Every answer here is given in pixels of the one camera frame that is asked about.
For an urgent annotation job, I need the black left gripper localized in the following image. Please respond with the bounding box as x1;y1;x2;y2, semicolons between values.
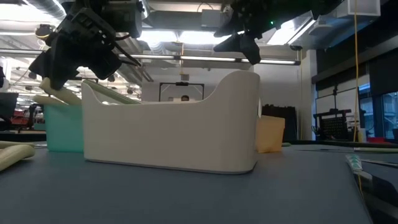
29;7;122;90

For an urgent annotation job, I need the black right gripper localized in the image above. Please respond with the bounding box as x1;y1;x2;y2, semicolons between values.
213;0;312;65

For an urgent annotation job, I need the teal plastic bin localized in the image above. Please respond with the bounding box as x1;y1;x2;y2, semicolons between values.
43;103;85;153

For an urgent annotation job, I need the white plastic bin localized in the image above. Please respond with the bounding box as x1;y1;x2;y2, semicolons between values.
81;70;262;175

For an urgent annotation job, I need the grey ceiling box unit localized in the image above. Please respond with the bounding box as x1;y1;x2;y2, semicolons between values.
200;8;223;30

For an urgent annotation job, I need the long ceiling light bar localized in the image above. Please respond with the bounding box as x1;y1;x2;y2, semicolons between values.
0;48;302;66

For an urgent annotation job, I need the black monitor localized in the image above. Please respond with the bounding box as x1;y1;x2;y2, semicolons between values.
0;92;19;118

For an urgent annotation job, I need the black cabinet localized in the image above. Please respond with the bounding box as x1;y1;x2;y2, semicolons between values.
262;104;299;143

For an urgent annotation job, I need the orange plastic bin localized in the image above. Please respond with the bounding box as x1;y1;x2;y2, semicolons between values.
255;114;286;154

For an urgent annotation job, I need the black pole stand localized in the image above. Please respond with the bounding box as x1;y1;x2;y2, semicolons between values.
331;84;340;110

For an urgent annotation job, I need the black perforated cart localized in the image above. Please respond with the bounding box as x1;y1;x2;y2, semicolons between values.
312;108;354;142

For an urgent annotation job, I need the glass window panel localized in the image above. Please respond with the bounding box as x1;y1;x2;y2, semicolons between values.
357;81;398;141

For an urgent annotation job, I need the blue-grey table mat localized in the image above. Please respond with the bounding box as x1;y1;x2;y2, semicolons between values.
0;139;398;224

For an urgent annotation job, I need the red box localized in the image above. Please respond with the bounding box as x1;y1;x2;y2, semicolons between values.
366;136;389;144

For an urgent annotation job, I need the black yellow cable reel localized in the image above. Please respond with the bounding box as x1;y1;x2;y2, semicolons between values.
34;24;58;40

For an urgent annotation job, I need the black rectangular rig frame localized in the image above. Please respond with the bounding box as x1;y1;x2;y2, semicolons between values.
159;82;206;104

